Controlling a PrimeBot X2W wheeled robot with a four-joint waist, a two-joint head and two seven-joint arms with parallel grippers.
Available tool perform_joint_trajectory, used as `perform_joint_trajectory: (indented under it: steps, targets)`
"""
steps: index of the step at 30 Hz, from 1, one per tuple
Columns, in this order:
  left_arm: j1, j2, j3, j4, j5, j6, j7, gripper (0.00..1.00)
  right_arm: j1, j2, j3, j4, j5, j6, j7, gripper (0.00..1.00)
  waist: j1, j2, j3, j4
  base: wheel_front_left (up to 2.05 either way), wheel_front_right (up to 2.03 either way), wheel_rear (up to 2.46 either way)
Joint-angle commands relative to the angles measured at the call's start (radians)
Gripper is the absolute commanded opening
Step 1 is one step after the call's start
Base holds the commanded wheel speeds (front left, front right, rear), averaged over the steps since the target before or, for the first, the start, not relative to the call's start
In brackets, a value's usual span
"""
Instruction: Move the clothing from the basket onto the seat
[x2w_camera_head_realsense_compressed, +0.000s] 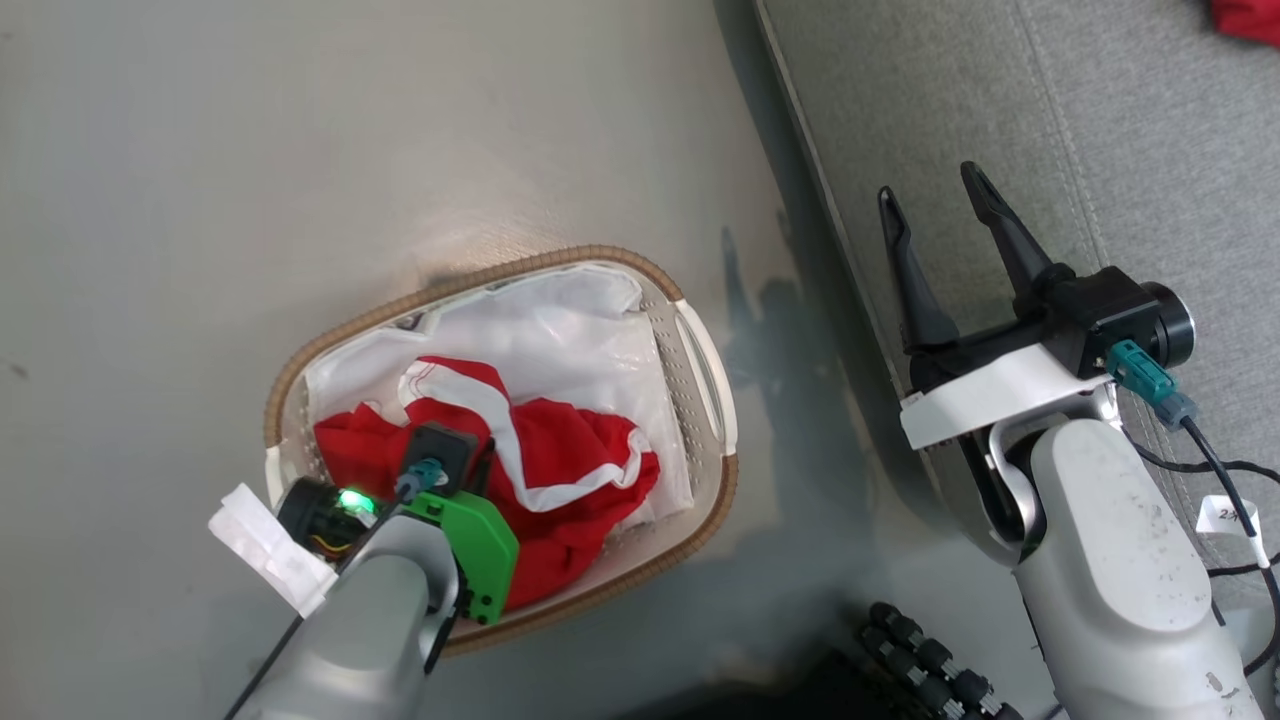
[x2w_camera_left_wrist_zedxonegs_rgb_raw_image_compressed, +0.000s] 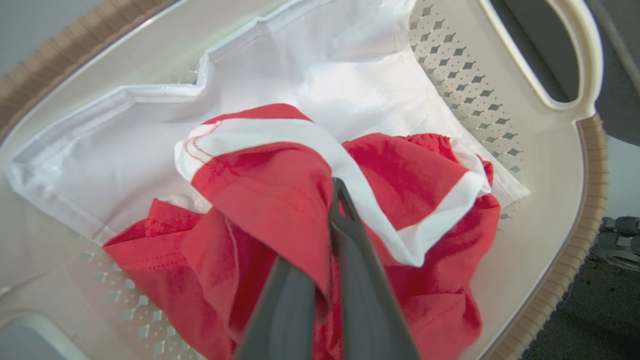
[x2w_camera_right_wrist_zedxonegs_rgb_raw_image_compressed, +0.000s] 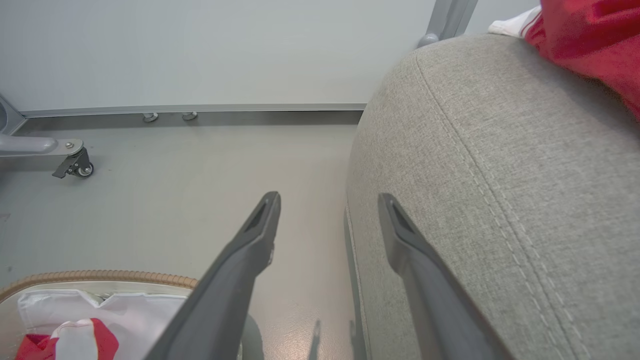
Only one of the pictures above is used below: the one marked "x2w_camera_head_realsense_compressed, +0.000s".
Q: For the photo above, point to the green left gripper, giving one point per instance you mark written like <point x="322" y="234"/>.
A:
<point x="480" y="550"/>

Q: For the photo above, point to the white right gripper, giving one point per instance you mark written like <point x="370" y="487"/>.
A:
<point x="990" y="385"/>

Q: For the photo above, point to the red and white garment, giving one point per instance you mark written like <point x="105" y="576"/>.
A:
<point x="570" y="450"/>

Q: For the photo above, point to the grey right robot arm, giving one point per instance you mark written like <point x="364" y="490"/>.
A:
<point x="1110" y="560"/>

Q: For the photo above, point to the black robot base roller wheel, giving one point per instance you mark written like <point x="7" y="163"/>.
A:
<point x="930" y="660"/>

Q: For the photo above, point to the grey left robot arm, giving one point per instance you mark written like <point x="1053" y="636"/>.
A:
<point x="370" y="620"/>

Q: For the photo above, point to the grey fabric sofa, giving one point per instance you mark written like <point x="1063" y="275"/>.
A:
<point x="1000" y="100"/>

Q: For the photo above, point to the white tape label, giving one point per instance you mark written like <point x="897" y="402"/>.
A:
<point x="265" y="545"/>

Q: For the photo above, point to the white laundry basket brown rim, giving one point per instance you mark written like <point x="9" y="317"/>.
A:
<point x="700" y="370"/>

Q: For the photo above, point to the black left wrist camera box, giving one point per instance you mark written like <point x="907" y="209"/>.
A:
<point x="450" y="450"/>

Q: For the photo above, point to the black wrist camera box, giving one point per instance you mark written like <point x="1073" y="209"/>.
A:
<point x="1110" y="310"/>
<point x="450" y="450"/>

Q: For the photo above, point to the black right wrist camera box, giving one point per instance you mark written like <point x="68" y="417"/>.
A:
<point x="1110" y="310"/>

